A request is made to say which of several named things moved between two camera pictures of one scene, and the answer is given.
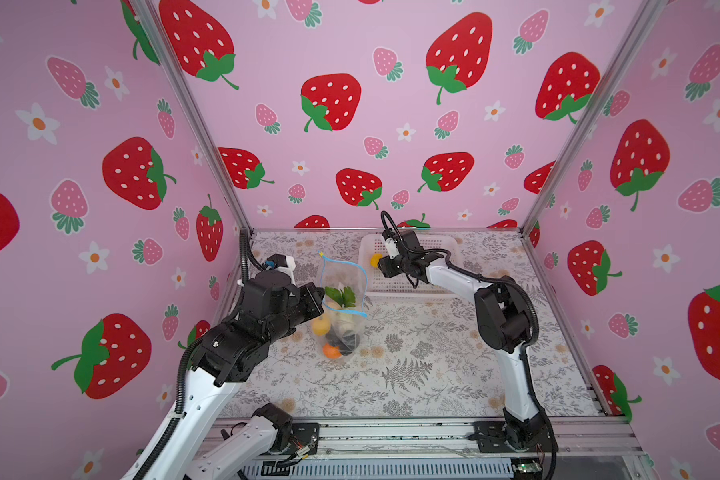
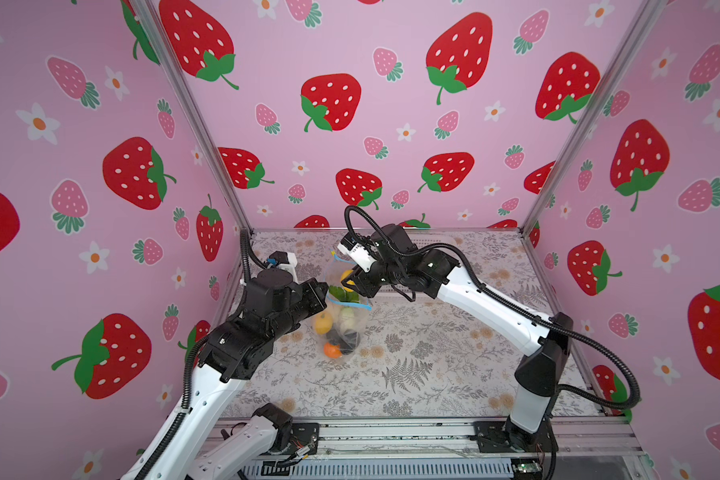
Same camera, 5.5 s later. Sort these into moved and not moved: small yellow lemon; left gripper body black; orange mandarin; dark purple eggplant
Moved: small yellow lemon
Not moved: orange mandarin; left gripper body black; dark purple eggplant
